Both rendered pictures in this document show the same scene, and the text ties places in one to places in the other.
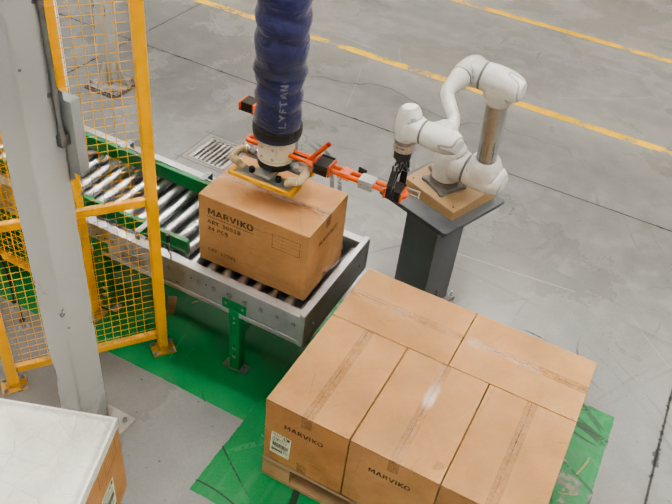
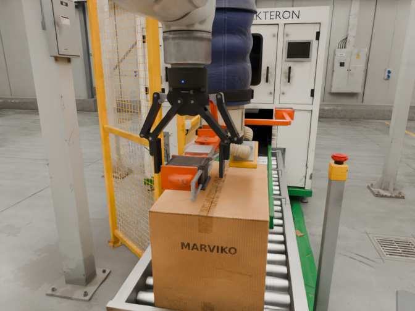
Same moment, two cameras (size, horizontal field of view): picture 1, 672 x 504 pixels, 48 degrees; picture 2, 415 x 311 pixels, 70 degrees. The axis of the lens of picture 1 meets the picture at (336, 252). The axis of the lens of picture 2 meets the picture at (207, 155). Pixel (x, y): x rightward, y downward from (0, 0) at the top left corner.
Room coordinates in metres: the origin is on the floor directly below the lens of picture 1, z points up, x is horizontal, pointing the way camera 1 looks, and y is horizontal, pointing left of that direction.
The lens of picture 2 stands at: (2.64, -0.81, 1.40)
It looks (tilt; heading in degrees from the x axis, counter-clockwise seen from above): 16 degrees down; 78
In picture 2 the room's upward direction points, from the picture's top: straight up
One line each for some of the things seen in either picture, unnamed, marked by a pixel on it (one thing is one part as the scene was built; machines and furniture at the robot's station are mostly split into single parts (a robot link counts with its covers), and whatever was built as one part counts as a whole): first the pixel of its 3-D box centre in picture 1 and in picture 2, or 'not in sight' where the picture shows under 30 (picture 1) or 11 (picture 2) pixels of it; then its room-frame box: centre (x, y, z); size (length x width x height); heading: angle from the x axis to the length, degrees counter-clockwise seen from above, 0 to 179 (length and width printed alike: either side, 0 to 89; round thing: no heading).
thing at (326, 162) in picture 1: (324, 165); (212, 136); (2.86, 0.10, 1.20); 0.10 x 0.08 x 0.06; 158
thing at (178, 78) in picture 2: (401, 159); (188, 91); (2.73, -0.23, 1.36); 0.08 x 0.07 x 0.09; 157
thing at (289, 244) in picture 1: (272, 226); (218, 224); (2.95, 0.33, 0.75); 0.60 x 0.40 x 0.40; 68
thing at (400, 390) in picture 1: (432, 407); not in sight; (2.26, -0.53, 0.34); 1.20 x 1.00 x 0.40; 67
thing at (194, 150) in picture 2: (367, 182); (199, 157); (2.78, -0.10, 1.19); 0.07 x 0.07 x 0.04; 68
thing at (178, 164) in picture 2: (394, 192); (184, 171); (2.72, -0.22, 1.20); 0.08 x 0.07 x 0.05; 68
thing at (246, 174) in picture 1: (264, 176); not in sight; (2.87, 0.37, 1.10); 0.34 x 0.10 x 0.05; 68
